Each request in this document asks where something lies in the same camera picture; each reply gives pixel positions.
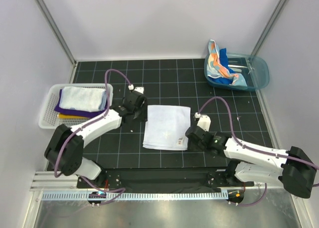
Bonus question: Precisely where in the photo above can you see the white towel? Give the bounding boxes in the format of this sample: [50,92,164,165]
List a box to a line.
[143,105,191,151]

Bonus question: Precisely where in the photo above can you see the light blue bear towel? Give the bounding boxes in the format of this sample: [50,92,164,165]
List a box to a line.
[59,86,107,112]

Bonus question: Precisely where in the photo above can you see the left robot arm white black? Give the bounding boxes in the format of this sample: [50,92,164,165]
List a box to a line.
[44,87,148,188]

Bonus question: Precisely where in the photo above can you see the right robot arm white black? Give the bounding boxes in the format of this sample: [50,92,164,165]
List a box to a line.
[185,126,318,199]

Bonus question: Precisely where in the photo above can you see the purple folded towel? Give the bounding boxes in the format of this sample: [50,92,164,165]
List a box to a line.
[54,89,108,118]

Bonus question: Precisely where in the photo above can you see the dark blue towel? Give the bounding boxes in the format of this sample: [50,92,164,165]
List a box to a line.
[209,48,235,85]

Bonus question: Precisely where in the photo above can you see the orange patterned towel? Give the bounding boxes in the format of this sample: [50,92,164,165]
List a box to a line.
[206,39,248,89]

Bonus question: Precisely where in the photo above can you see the yellow folded towel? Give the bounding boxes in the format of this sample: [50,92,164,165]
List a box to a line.
[57,113,87,119]

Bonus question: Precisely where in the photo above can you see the white plastic basket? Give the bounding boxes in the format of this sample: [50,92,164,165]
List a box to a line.
[38,83,113,129]

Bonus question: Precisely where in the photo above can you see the teal plastic bowl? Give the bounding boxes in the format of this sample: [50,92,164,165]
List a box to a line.
[204,53,270,92]

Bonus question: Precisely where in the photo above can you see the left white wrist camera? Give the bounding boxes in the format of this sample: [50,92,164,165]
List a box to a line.
[128,84,145,94]

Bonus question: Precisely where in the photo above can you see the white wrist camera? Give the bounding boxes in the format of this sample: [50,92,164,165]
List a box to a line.
[128,84,145,94]
[194,112,211,132]

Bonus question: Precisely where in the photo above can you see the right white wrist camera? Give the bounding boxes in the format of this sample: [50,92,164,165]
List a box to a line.
[194,112,211,132]

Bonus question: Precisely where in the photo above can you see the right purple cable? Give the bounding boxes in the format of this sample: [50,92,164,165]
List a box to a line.
[198,96,319,207]

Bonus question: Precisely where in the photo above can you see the purple cable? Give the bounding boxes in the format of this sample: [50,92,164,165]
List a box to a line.
[53,69,134,205]
[198,96,319,207]

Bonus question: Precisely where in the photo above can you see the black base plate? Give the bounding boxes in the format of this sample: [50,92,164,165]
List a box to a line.
[77,167,254,194]

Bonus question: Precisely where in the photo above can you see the white slotted cable duct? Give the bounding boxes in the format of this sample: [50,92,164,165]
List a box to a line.
[41,190,228,202]

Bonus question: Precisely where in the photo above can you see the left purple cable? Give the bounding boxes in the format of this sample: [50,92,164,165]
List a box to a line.
[53,69,134,205]

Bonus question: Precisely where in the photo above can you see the aluminium rail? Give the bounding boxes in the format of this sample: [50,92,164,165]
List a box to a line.
[30,171,78,191]

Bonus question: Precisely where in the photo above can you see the left aluminium frame post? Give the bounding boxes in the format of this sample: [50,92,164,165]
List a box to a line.
[35,0,76,66]

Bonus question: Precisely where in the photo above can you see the aluminium frame post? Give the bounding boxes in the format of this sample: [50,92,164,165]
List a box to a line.
[35,0,76,66]
[251,0,289,56]

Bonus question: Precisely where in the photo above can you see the right aluminium frame post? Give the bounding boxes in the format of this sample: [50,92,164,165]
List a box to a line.
[251,0,289,56]

